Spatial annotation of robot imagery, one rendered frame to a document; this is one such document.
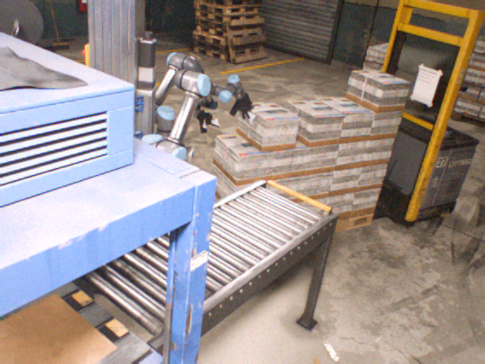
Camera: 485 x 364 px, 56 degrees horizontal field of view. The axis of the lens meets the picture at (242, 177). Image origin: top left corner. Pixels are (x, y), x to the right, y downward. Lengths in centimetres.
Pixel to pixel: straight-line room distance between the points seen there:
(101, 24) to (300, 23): 848
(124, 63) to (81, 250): 187
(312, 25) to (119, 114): 976
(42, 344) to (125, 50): 158
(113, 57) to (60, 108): 172
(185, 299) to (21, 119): 63
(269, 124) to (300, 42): 791
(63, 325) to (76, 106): 99
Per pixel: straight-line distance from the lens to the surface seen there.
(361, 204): 402
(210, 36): 964
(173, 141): 255
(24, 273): 88
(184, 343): 139
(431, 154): 404
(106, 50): 270
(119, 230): 96
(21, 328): 183
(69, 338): 176
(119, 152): 112
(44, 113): 98
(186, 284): 124
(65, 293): 193
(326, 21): 1056
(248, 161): 309
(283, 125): 313
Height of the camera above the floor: 205
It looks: 26 degrees down
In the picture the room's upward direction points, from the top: 8 degrees clockwise
